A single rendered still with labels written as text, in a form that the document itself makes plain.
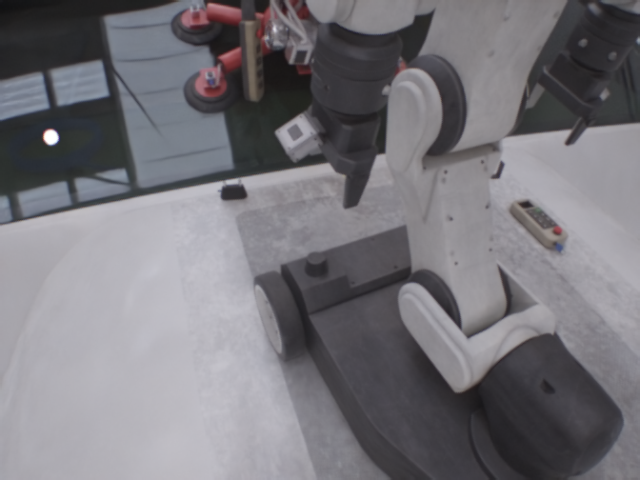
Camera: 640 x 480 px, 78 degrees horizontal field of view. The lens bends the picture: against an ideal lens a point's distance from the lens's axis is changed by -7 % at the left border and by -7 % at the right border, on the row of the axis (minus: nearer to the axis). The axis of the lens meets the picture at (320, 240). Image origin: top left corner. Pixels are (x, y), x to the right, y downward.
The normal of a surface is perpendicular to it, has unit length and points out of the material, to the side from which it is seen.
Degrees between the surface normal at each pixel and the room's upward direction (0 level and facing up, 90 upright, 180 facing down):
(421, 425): 0
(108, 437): 16
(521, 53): 100
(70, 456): 25
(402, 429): 0
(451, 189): 60
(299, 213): 0
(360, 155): 11
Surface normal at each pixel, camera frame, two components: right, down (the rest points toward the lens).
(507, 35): 0.43, 0.74
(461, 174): 0.40, 0.18
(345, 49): -0.24, 0.07
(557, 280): 0.04, -0.73
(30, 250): 0.17, 0.00
